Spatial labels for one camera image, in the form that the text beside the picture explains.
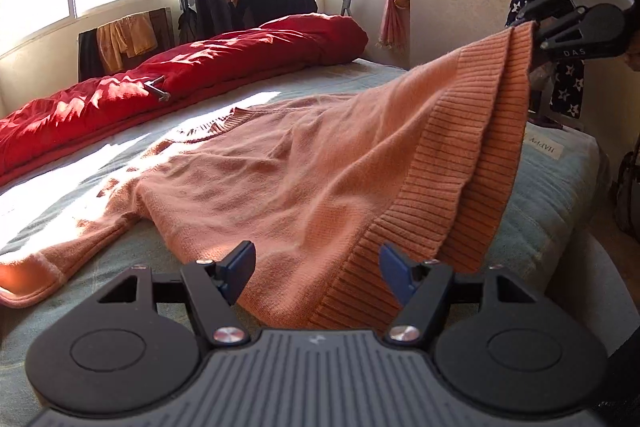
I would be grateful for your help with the grey metal tool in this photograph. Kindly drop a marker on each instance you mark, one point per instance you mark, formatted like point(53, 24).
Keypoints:
point(157, 88)

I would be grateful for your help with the dark jacket with round patch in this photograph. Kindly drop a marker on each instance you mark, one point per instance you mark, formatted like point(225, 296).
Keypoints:
point(207, 2)

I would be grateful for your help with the navy star print cloth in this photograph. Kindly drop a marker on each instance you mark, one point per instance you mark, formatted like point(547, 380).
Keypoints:
point(567, 87)

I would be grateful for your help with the orange draped garment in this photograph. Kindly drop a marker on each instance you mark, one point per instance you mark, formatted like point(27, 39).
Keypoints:
point(125, 39)

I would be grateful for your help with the red quilt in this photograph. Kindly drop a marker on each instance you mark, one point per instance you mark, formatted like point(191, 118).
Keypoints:
point(225, 57)

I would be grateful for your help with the wooden chair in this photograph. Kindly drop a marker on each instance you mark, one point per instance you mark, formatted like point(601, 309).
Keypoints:
point(162, 27)

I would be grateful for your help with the black draped garment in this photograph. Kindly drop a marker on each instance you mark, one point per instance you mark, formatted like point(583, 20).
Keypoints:
point(90, 57)

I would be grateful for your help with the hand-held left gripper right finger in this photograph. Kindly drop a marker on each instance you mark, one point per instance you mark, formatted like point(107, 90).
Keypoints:
point(397, 272)

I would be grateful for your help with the orange knit sweater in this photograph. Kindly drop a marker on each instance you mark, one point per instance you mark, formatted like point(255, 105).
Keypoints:
point(325, 167)

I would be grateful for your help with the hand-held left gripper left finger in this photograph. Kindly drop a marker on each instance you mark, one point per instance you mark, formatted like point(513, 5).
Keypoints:
point(237, 269)

